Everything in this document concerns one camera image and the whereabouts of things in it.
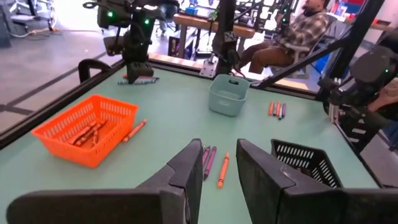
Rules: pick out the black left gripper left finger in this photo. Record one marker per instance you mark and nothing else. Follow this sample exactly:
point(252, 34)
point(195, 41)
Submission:
point(183, 177)

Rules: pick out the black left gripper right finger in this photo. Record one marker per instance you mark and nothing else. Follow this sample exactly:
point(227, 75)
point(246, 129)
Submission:
point(264, 193)

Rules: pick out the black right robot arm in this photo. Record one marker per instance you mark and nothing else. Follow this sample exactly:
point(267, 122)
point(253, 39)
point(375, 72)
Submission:
point(136, 40)

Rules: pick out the teal table mat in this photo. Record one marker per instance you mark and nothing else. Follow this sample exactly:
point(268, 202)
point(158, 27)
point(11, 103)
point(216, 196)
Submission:
point(174, 102)

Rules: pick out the black plastic basket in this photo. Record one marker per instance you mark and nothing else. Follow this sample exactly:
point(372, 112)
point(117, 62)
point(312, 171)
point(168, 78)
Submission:
point(311, 174)

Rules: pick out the black curved clamp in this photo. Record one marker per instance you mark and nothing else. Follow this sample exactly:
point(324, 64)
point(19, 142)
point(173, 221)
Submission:
point(90, 62)

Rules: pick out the wooden desk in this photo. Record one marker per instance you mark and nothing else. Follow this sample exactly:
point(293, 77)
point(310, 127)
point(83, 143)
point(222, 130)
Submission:
point(199, 21)

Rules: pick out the blue box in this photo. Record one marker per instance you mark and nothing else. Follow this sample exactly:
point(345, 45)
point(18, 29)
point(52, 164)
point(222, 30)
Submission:
point(191, 11)

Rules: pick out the teal plastic bin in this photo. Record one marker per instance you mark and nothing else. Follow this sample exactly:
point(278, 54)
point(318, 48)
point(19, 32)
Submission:
point(227, 104)

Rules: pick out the orange plastic basket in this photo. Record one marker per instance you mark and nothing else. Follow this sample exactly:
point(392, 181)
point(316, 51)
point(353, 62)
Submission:
point(62, 146)

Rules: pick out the grey office chair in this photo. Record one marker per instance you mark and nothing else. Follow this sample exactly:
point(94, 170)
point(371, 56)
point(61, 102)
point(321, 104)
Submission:
point(31, 15)

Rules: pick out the person's hand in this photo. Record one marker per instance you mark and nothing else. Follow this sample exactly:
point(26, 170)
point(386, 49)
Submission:
point(385, 96)

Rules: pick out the person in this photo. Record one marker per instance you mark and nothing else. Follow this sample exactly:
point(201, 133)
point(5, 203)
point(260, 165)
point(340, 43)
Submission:
point(298, 28)

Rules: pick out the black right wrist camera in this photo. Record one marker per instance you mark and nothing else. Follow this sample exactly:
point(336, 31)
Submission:
point(113, 46)

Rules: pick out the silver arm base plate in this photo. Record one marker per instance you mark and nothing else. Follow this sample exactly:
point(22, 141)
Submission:
point(207, 69)

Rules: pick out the silver aluminium rail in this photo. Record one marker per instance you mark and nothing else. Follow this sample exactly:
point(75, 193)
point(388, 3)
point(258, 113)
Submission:
point(334, 113)

